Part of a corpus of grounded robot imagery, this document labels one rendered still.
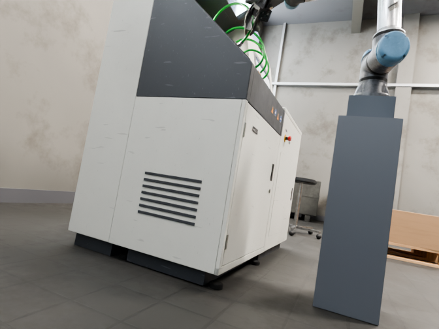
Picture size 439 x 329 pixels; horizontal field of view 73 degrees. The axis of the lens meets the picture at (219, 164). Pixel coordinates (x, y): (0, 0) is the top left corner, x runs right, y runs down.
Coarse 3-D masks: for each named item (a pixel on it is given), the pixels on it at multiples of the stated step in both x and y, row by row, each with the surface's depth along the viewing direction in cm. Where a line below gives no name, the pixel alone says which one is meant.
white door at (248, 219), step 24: (264, 120) 148; (264, 144) 153; (240, 168) 125; (264, 168) 158; (240, 192) 129; (264, 192) 164; (240, 216) 132; (264, 216) 170; (240, 240) 137; (264, 240) 176
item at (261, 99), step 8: (256, 72) 129; (256, 80) 130; (256, 88) 131; (264, 88) 141; (256, 96) 132; (264, 96) 143; (272, 96) 156; (256, 104) 134; (264, 104) 145; (272, 104) 158; (264, 112) 146; (280, 112) 176; (272, 120) 162; (272, 128) 166; (280, 128) 180
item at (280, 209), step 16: (240, 32) 206; (240, 48) 205; (256, 48) 225; (288, 128) 200; (288, 144) 206; (288, 160) 212; (288, 176) 219; (288, 192) 226; (272, 208) 186; (288, 208) 234; (272, 224) 191; (288, 224) 243; (272, 240) 197; (256, 256) 184
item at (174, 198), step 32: (160, 128) 137; (192, 128) 130; (224, 128) 124; (128, 160) 142; (160, 160) 135; (192, 160) 128; (224, 160) 122; (128, 192) 139; (160, 192) 132; (192, 192) 126; (224, 192) 120; (128, 224) 137; (160, 224) 130; (192, 224) 124; (224, 224) 118; (128, 256) 138; (160, 256) 128; (192, 256) 122
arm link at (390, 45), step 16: (384, 0) 119; (400, 0) 118; (384, 16) 119; (400, 16) 118; (384, 32) 116; (400, 32) 113; (384, 48) 114; (400, 48) 113; (368, 64) 126; (384, 64) 118
